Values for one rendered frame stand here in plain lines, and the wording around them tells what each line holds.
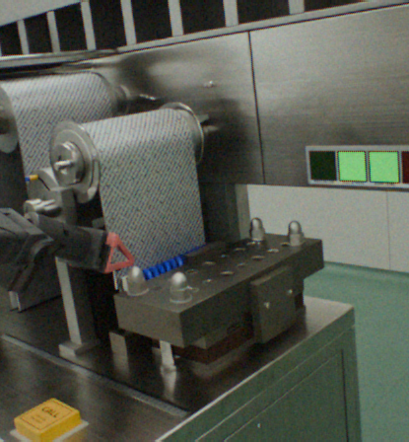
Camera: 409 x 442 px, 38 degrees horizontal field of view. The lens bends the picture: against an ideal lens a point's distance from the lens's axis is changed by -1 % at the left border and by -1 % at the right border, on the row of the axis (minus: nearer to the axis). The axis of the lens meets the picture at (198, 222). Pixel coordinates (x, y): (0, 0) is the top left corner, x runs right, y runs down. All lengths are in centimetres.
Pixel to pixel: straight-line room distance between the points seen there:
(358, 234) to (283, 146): 279
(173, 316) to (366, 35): 55
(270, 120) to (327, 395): 53
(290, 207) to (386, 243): 72
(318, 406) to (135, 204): 51
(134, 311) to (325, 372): 39
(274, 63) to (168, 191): 31
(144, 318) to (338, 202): 304
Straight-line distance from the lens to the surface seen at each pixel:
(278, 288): 107
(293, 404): 112
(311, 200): 405
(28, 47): 180
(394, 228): 380
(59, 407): 95
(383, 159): 106
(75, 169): 105
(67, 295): 115
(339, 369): 123
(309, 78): 112
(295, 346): 108
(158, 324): 97
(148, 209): 112
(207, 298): 96
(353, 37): 107
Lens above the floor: 138
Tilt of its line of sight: 14 degrees down
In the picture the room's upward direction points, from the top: 7 degrees counter-clockwise
